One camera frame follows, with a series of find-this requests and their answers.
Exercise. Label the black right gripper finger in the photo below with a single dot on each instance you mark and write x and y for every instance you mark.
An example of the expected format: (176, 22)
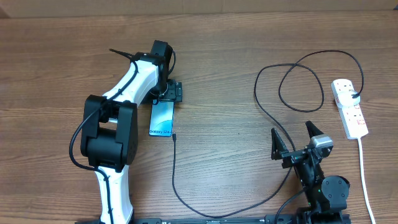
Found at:
(278, 146)
(312, 129)

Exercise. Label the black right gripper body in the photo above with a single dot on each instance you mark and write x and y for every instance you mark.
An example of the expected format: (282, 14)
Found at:
(291, 158)

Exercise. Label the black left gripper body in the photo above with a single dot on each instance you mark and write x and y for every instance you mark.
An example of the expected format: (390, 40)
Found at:
(171, 93)

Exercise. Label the blue Galaxy smartphone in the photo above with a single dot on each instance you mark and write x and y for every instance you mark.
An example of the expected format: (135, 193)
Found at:
(161, 119)

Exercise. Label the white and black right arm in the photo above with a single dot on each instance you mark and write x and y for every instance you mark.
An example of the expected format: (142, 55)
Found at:
(326, 196)

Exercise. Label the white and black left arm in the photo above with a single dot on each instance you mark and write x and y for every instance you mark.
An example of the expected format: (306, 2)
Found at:
(109, 130)

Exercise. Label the white charger plug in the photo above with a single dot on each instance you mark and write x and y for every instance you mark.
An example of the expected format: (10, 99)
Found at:
(347, 99)

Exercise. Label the white power strip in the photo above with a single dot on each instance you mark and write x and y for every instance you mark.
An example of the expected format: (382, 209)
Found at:
(352, 117)

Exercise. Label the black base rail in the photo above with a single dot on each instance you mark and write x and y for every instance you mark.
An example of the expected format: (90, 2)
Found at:
(205, 220)

